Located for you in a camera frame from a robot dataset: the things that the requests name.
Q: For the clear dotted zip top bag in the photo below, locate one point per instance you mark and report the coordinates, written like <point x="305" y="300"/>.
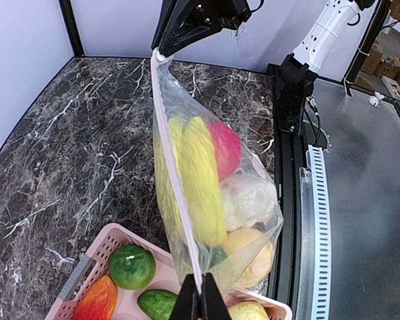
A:
<point x="170" y="99"/>

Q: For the black front table rail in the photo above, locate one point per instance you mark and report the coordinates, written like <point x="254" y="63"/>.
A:
<point x="284" y="278"/>

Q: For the green toy round fruit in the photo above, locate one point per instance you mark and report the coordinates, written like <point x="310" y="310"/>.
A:
<point x="131" y="267"/>

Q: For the black left frame post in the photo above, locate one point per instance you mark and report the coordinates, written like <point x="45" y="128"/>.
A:
<point x="71" y="27"/>

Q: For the yellow toy banana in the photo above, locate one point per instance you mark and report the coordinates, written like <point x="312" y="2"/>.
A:
<point x="196" y="165"/>

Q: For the pink plastic basket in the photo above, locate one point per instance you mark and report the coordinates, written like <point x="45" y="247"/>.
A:
<point x="94" y="264"/>

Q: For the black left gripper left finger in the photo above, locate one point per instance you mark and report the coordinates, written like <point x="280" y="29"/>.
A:
<point x="187" y="304"/>

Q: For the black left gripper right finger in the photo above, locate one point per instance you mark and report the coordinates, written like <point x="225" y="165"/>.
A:
<point x="211" y="305"/>

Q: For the green orange toy mango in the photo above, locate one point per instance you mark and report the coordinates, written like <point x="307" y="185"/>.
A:
<point x="99" y="301"/>

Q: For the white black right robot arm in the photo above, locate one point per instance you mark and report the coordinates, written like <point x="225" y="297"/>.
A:
<point x="299" y="69"/>

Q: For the pale yellow toy fruit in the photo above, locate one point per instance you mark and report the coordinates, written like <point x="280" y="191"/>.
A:
<point x="248" y="311"/>

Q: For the cardboard boxes in background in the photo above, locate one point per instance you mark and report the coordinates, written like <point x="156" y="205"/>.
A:
<point x="380" y="75"/>

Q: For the white toy cauliflower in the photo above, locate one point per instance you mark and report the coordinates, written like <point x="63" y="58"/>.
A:
<point x="248" y="200"/>

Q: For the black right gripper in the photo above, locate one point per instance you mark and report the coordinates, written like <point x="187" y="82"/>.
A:
<point x="184" y="22"/>

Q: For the white slotted cable duct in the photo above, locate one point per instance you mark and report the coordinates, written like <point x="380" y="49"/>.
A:
<point x="322" y="235"/>

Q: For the red toy apple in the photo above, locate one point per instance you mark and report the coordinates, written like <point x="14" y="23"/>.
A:
<point x="227" y="149"/>

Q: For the green toy cucumber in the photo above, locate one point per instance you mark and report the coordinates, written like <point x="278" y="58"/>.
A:
<point x="211" y="256"/>

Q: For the yellow toy cauliflower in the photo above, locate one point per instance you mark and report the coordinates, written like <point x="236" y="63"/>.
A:
<point x="248" y="248"/>

